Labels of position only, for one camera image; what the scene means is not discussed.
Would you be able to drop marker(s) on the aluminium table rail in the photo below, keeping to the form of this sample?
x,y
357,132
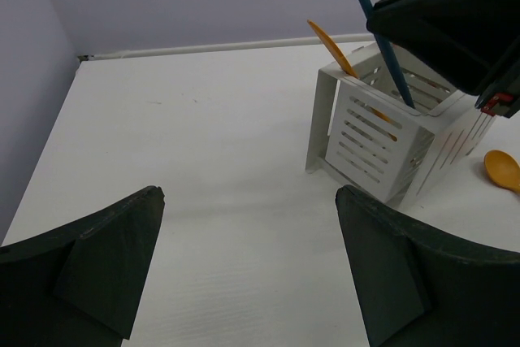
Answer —
x,y
249,45

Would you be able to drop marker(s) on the yellow-orange plastic knife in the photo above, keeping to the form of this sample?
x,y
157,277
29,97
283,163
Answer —
x,y
333,50

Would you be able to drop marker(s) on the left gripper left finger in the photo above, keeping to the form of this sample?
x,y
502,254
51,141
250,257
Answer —
x,y
81,284

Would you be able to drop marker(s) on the white slotted utensil caddy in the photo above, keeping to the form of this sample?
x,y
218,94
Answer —
x,y
432,138

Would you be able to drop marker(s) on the yellow plastic spoon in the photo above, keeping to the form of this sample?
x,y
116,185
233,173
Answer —
x,y
502,169

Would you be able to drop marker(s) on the dark blue plastic knife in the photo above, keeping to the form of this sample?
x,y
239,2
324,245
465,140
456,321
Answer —
x,y
389,58

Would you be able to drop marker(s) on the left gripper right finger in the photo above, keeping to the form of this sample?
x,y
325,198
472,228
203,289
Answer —
x,y
417,285

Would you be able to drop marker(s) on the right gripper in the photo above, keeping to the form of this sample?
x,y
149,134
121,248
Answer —
x,y
473,44

